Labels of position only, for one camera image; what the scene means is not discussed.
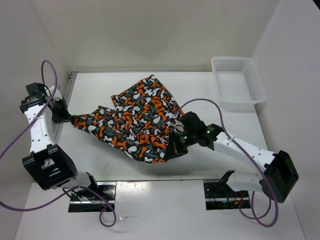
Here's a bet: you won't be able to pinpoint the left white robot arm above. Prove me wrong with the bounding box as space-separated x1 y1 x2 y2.
20 82 100 201

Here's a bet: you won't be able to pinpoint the orange camouflage shorts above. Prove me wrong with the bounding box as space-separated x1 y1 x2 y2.
70 75 180 164

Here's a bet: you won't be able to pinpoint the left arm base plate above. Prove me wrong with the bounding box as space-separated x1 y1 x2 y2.
68 181 117 213

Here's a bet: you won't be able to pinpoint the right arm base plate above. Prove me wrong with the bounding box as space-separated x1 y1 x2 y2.
203 179 251 211

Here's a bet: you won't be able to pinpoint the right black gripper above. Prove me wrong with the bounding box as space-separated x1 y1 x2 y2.
163 130 197 161

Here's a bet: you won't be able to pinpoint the white plastic basket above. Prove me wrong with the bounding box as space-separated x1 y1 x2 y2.
211 56 267 108

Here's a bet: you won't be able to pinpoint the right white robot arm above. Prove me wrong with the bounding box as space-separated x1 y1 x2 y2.
164 111 299 203

